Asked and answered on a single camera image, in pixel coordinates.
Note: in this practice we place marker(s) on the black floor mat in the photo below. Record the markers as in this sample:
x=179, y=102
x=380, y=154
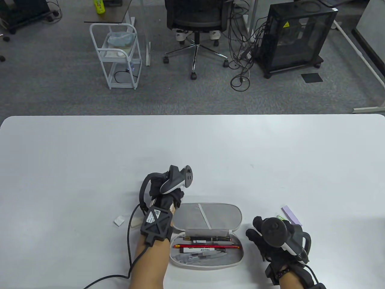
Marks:
x=312, y=77

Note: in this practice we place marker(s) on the green label lead case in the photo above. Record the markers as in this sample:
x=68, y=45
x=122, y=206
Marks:
x=280, y=217

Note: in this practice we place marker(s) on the grey right hand controller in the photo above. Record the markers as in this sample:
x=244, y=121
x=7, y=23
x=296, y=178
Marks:
x=272, y=230

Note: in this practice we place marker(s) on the person's left hand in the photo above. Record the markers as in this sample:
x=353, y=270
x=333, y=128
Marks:
x=174, y=200

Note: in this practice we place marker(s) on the grey hand controller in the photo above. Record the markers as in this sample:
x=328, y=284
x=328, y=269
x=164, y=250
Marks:
x=176, y=182
x=272, y=230

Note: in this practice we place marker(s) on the beige eraser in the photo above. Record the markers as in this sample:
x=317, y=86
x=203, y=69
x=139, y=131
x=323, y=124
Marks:
x=137, y=222

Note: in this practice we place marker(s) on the white cartoon zippered pencil case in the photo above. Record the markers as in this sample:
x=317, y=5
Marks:
x=210, y=216

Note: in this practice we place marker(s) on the white desk leg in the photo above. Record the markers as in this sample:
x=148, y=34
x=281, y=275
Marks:
x=252, y=18

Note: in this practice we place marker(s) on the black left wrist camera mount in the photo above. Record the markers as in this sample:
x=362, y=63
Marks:
x=156, y=224

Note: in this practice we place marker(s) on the grey left hand controller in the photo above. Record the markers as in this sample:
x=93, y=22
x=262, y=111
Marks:
x=176, y=182

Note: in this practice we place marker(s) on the white desk frame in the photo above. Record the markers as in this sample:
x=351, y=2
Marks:
x=368, y=109

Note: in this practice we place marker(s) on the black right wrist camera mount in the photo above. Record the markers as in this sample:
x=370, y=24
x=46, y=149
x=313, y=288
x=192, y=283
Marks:
x=317, y=286

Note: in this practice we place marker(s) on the green bottle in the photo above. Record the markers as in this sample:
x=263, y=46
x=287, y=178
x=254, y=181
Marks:
x=99, y=6

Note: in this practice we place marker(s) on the clear plastic bag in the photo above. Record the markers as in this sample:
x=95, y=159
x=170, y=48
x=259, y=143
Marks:
x=120, y=39

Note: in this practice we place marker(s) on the white partition panel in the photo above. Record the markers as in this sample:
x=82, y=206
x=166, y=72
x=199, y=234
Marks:
x=373, y=21

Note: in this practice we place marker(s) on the small black device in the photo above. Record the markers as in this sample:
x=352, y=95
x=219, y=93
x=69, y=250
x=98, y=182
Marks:
x=113, y=2

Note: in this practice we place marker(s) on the black enclosure cabinet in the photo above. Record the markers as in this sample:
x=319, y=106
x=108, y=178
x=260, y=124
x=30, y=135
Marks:
x=297, y=36

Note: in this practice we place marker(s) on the white rolling cart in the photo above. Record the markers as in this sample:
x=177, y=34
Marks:
x=137, y=76

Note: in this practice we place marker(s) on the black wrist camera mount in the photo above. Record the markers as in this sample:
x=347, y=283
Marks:
x=156, y=224
x=317, y=286

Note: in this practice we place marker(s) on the black equipment rack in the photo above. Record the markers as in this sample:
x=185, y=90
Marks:
x=21, y=12

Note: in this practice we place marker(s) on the small grey eraser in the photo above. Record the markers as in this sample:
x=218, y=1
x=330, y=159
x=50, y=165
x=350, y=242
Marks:
x=119, y=220

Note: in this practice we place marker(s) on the person's right hand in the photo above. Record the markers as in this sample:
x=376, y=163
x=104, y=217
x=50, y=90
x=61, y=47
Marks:
x=270, y=256

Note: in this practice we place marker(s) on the black-capped white marker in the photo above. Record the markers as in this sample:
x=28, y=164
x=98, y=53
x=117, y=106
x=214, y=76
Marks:
x=195, y=250

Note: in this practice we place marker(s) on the black and gold pen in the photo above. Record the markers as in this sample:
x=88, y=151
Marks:
x=207, y=239

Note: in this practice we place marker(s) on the person's right forearm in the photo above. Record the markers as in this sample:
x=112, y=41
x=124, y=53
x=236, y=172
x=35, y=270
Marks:
x=290, y=282

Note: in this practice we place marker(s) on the purple sticky note pad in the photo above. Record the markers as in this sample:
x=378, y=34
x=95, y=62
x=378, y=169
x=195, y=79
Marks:
x=293, y=216

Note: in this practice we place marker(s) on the black office chair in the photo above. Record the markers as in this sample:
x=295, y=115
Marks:
x=195, y=15

